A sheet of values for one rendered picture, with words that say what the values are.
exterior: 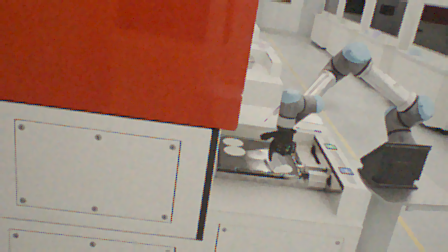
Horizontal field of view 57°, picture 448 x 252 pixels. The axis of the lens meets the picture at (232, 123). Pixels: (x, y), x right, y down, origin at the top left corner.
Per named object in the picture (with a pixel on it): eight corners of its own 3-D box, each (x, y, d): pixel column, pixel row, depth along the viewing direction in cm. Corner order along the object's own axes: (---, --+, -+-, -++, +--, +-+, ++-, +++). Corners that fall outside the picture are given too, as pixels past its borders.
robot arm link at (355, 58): (417, 115, 210) (335, 50, 203) (441, 103, 198) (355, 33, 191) (412, 132, 204) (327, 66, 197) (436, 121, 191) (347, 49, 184)
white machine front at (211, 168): (196, 240, 139) (212, 130, 125) (205, 144, 215) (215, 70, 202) (205, 241, 139) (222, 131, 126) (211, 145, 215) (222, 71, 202)
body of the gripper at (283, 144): (283, 158, 170) (289, 131, 166) (267, 150, 176) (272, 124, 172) (294, 154, 176) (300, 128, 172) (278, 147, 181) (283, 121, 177)
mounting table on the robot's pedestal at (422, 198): (404, 183, 240) (411, 163, 236) (454, 229, 200) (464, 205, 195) (333, 179, 231) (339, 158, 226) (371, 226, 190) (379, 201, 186)
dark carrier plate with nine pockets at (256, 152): (219, 166, 177) (220, 165, 177) (220, 136, 209) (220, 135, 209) (298, 176, 180) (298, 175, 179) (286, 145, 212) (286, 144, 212)
